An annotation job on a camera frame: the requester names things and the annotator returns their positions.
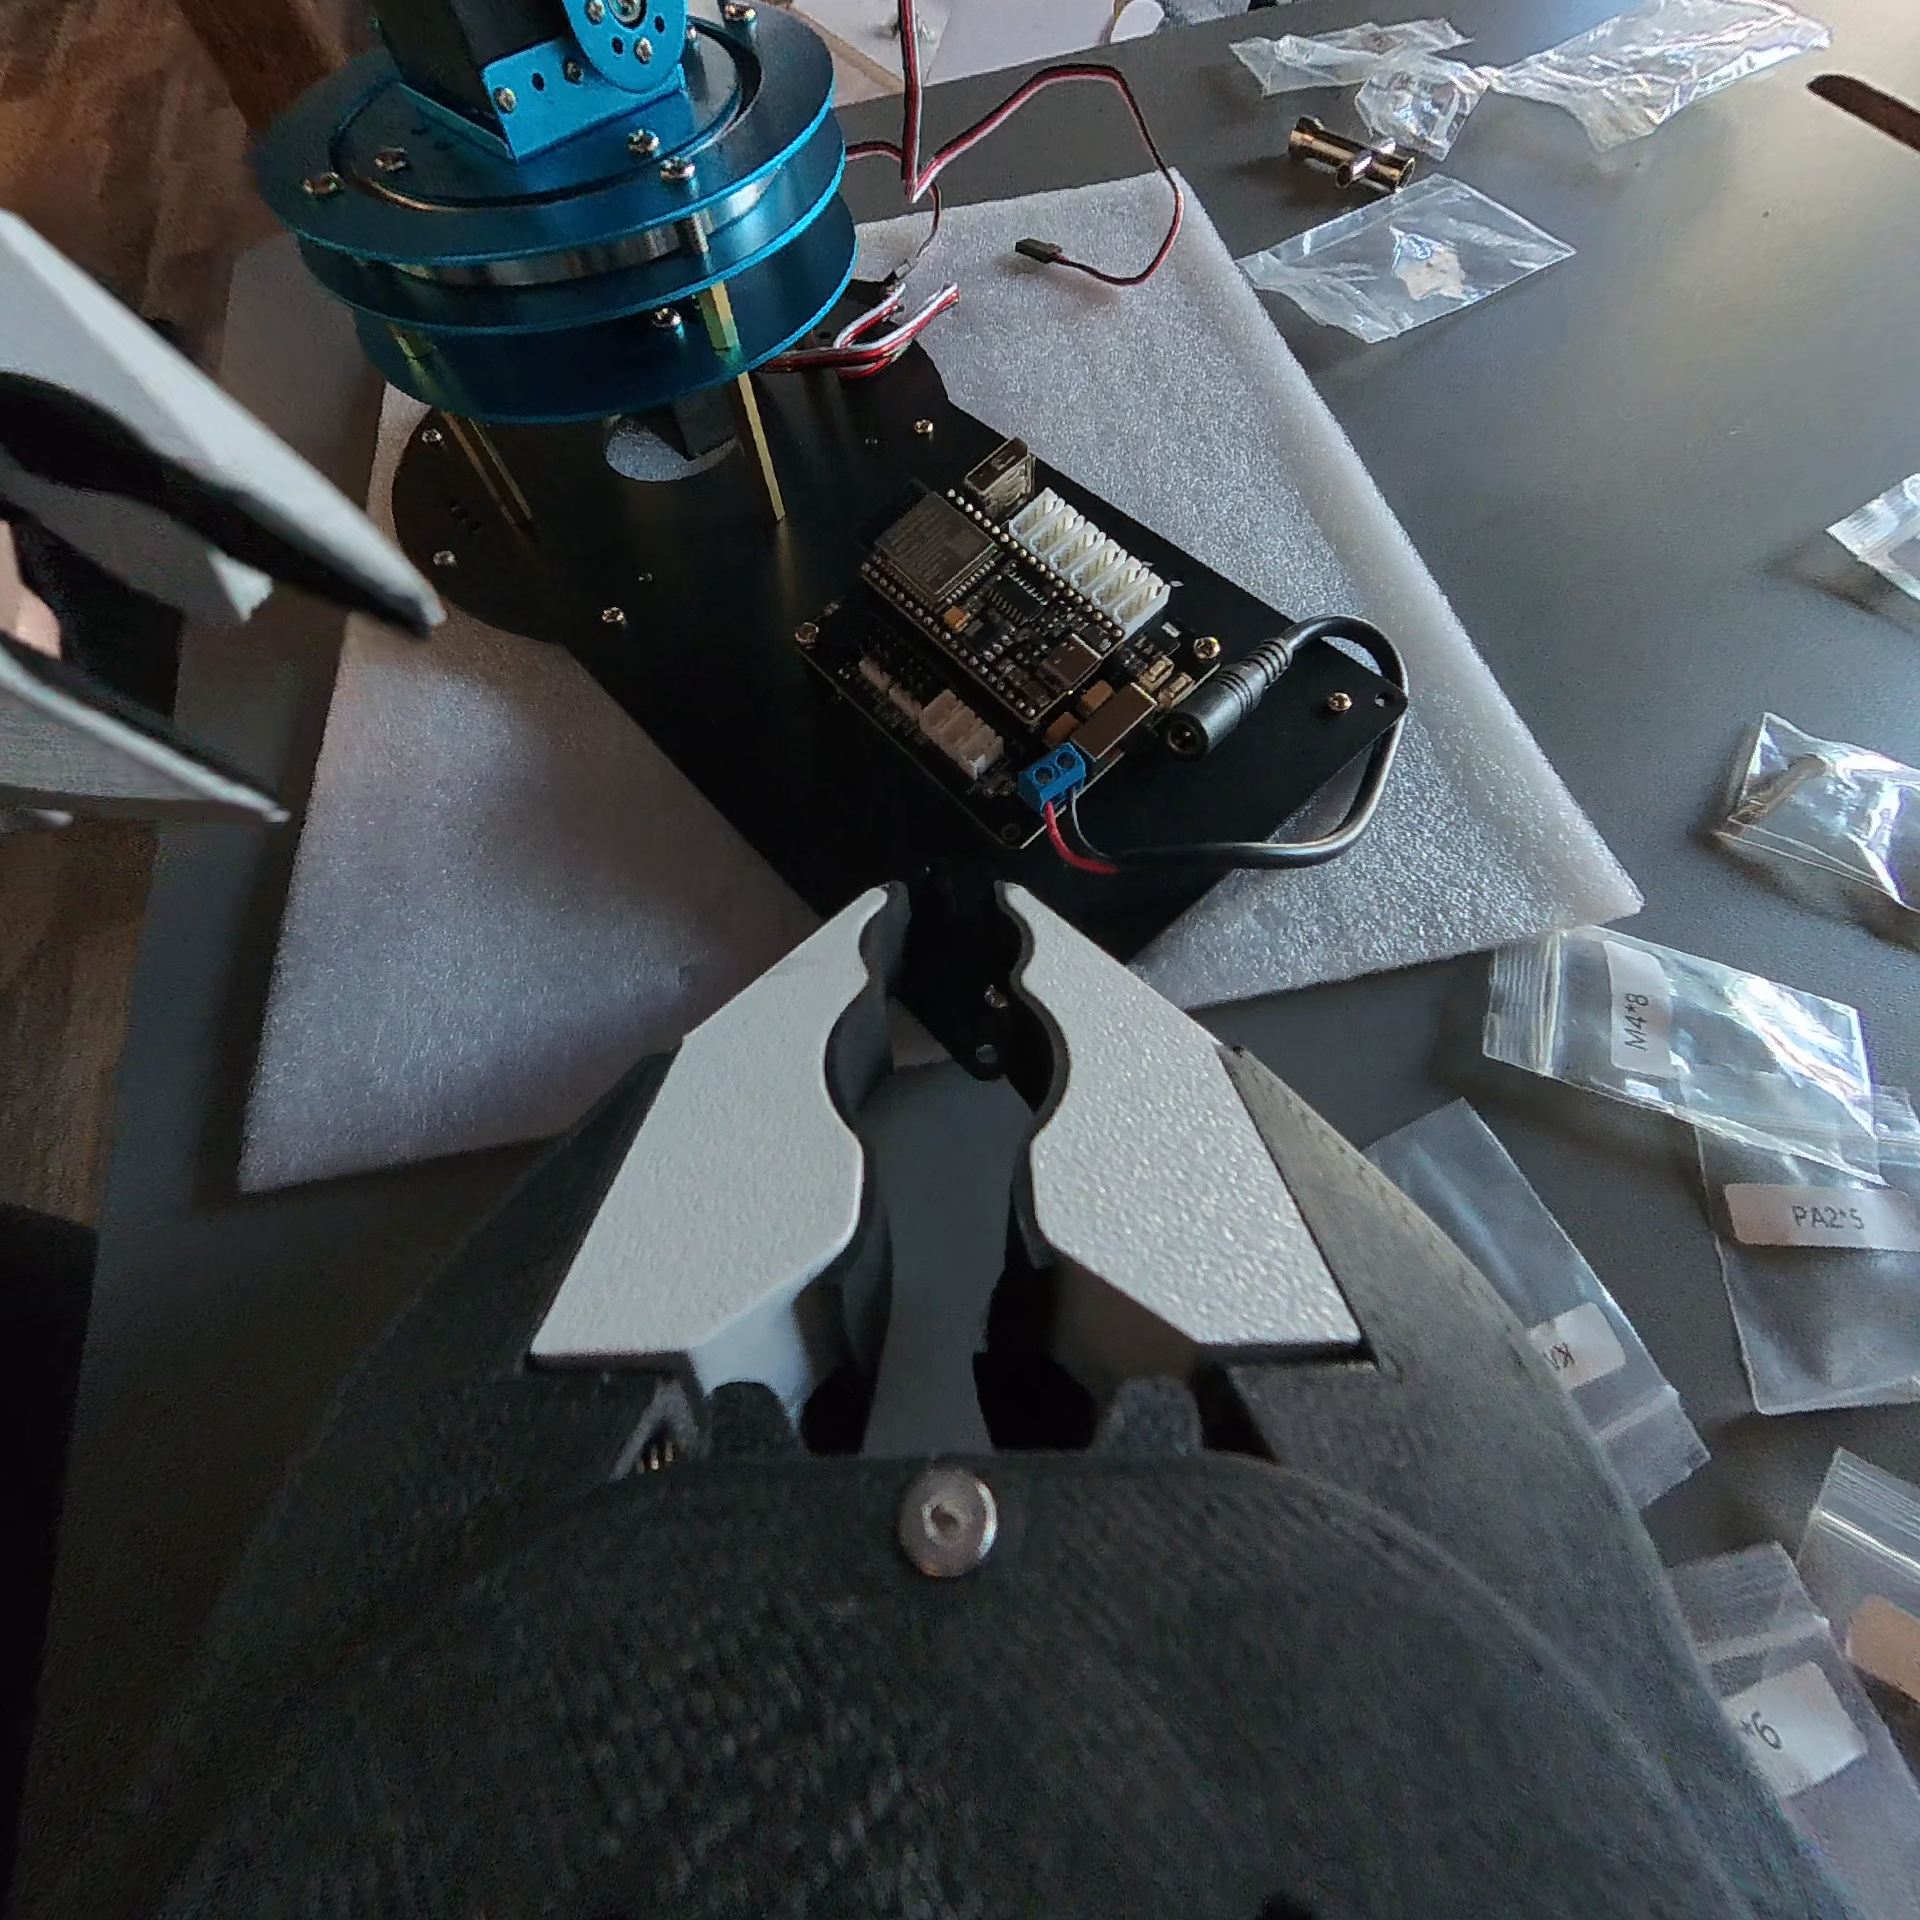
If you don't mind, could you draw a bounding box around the red white servo cable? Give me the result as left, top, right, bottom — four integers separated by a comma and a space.
895, 0, 1190, 290
753, 152, 964, 379

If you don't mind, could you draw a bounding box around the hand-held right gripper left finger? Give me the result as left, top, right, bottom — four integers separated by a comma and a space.
528, 882, 912, 1419

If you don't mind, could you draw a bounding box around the black power cable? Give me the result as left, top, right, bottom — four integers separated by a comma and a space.
1041, 614, 1415, 882

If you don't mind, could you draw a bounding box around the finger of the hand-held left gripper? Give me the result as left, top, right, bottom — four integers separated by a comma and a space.
0, 209, 447, 635
0, 622, 294, 830

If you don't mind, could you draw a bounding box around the white foam sheet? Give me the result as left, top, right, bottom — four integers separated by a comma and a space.
237, 167, 1645, 1197

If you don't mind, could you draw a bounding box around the person's dark clothing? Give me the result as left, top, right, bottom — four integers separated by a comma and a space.
0, 1201, 101, 1801

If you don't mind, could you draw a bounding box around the group of clear screw bags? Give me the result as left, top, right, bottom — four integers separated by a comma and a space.
1229, 17, 1920, 1801

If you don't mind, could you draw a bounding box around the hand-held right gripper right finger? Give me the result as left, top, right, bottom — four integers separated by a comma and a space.
993, 882, 1368, 1354

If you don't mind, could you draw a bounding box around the black circuit board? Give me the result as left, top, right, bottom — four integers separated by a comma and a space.
796, 435, 1261, 854

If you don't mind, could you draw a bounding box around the dark grey desk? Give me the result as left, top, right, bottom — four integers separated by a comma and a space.
29, 0, 1920, 1920

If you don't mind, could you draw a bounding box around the brass metal standoff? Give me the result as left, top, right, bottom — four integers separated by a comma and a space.
1286, 113, 1421, 192

